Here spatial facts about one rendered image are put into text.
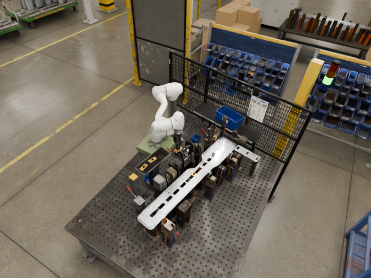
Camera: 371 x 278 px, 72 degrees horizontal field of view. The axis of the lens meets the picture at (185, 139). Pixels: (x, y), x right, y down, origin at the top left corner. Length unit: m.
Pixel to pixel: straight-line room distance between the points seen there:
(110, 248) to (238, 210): 1.30
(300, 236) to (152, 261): 1.99
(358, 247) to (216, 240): 1.83
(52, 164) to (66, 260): 1.55
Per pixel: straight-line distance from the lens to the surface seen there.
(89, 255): 3.36
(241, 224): 2.73
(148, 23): 4.92
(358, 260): 3.71
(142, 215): 2.36
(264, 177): 3.14
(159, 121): 2.16
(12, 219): 4.01
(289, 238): 3.64
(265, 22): 9.15
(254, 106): 3.03
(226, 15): 6.68
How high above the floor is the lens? 3.06
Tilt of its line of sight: 44 degrees down
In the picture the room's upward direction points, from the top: 3 degrees clockwise
